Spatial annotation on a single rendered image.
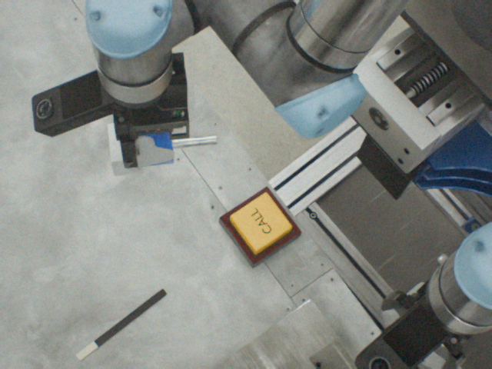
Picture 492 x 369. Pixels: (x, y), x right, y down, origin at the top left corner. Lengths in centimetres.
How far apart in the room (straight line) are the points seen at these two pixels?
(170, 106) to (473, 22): 37
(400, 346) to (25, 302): 53
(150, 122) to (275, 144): 118
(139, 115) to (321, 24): 30
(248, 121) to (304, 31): 140
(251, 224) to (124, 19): 49
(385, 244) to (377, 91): 80
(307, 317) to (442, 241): 82
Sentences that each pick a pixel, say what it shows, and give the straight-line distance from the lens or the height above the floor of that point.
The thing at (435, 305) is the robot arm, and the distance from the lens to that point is 92.
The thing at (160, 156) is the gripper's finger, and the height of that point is 99.
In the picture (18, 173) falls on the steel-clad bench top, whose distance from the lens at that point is 134.
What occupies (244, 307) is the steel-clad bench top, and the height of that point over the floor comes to 80.
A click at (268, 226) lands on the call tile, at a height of 84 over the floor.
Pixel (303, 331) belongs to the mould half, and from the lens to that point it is 118.
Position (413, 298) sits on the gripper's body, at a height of 108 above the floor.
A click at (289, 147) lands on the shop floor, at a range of 219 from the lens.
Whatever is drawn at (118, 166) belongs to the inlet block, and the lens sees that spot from 117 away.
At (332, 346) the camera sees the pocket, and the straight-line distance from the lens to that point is 121.
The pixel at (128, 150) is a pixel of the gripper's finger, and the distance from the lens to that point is 106.
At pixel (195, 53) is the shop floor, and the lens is 228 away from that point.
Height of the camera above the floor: 204
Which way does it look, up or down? 72 degrees down
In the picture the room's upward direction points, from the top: 10 degrees clockwise
